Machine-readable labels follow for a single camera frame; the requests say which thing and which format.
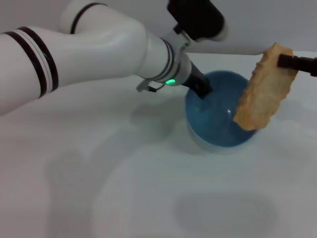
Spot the left wrist cable with plug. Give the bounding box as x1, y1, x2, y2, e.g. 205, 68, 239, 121
136, 78, 166, 93

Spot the blue bowl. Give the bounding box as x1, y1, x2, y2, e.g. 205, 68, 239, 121
185, 70, 259, 148

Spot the ridged orange bread loaf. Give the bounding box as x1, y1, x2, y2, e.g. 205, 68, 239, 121
233, 42, 298, 131

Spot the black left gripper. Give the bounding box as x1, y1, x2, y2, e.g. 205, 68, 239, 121
181, 62, 214, 100

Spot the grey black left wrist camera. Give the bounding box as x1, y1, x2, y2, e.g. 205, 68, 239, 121
166, 0, 229, 42

